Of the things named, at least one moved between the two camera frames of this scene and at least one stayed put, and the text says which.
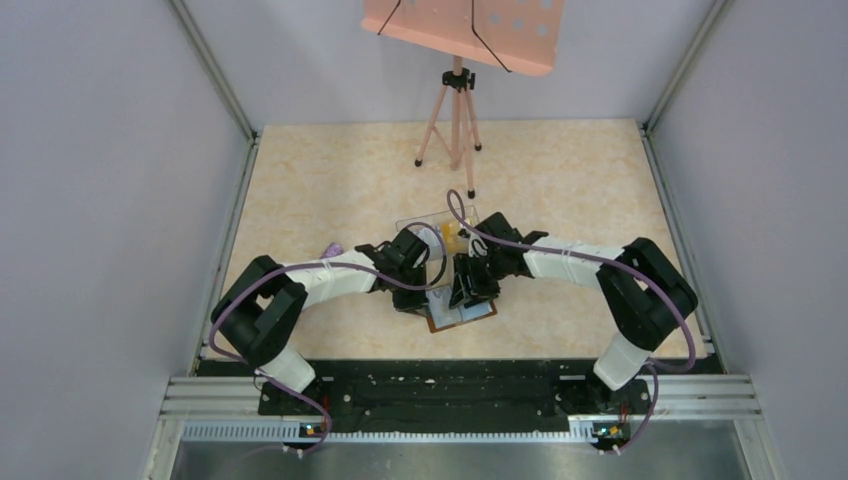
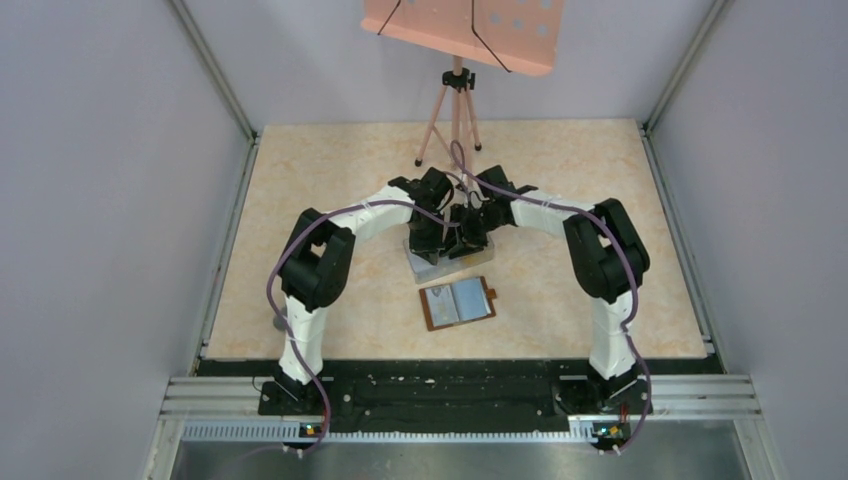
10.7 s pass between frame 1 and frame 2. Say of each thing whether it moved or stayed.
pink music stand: stayed
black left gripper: moved
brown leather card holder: stayed
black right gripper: moved
